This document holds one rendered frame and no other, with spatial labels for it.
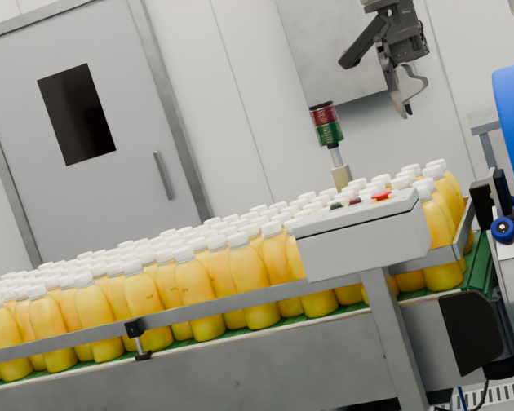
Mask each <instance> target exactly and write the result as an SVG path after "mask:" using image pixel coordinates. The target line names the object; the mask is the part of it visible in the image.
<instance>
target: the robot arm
mask: <svg viewBox="0 0 514 411"><path fill-rule="evenodd" d="M413 1H414V0H360V2H361V5H365V6H364V7H363V8H364V11H365V14H369V13H372V12H375V11H377V12H378V15H377V16H376V17H375V18H374V19H373V20H372V21H371V22H370V23H369V24H368V25H367V27H366V28H365V29H364V30H363V31H362V33H361V34H360V35H359V36H358V37H357V39H356V40H355V41H354V42H353V43H352V45H351V46H350V47H349V48H347V49H345V50H344V51H343V53H342V55H341V57H340V58H339V60H338V64H339V65H340V66H341V67H342V68H343V69H345V70H347V69H352V68H353V67H356V66H358V65H359V63H360V62H361V58H362V57H363V56H364V54H365V53H366V52H367V51H368V50H369V49H370V48H371V47H372V46H373V45H374V43H375V42H376V43H375V49H376V52H377V56H378V59H379V62H380V64H381V67H382V70H383V75H384V78H385V81H386V83H387V86H388V90H389V92H390V95H391V97H392V102H393V103H394V106H395V108H396V111H397V112H398V113H399V114H400V115H401V116H402V117H403V118H404V119H408V117H407V114H406V113H408V114H409V115H413V113H412V108H411V105H410V98H412V97H413V96H415V95H417V94H418V93H419V92H421V91H422V90H424V89H425V88H427V87H428V79H427V78H426V77H424V76H418V75H414V74H413V72H412V69H411V67H410V66H409V65H408V64H401V65H400V66H399V64H400V63H403V62H406V63H408V62H410V61H413V60H416V59H419V58H420V57H423V56H425V55H428V53H430V50H429V47H428V43H427V39H426V36H425V34H424V31H423V23H422V21H421V20H418V17H417V14H416V11H415V8H414V3H413ZM508 4H509V7H510V10H511V13H512V15H513V16H514V0H508ZM388 10H390V11H391V12H392V14H391V15H390V16H388V14H387V12H388ZM419 22H420V23H419Z"/></svg>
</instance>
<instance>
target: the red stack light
mask: <svg viewBox="0 0 514 411"><path fill-rule="evenodd" d="M309 114H310V117H311V119H312V124H313V126H314V127H317V126H322V125H325V124H328V123H331V122H334V121H337V120H339V118H338V114H337V112H336V110H335V105H334V104H332V105H329V106H326V107H324V108H319V109H316V110H313V111H310V112H309Z"/></svg>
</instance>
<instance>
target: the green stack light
mask: <svg viewBox="0 0 514 411"><path fill-rule="evenodd" d="M314 130H315V132H316V135H317V141H318V143H319V146H320V147H323V146H326V145H330V144H334V143H337V142H339V141H342V140H344V136H343V132H342V128H341V125H340V123H339V120H337V121H334V122H331V123H328V124H325V125H322V126H317V127H314Z"/></svg>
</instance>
